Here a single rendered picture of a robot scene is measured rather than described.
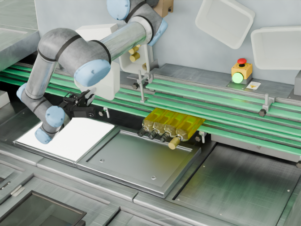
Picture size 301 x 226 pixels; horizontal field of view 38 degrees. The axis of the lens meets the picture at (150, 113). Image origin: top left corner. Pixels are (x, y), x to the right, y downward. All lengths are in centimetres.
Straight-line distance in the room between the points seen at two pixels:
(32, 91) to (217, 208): 86
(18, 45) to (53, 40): 113
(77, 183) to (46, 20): 103
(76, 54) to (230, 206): 85
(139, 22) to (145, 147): 64
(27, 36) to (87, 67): 124
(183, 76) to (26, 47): 101
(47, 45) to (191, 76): 79
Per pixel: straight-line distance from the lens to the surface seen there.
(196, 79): 202
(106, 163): 203
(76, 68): 145
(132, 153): 206
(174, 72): 209
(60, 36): 148
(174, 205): 178
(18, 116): 263
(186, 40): 208
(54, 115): 176
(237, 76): 192
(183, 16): 204
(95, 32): 230
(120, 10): 179
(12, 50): 258
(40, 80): 167
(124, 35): 163
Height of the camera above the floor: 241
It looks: 43 degrees down
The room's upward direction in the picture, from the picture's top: 134 degrees counter-clockwise
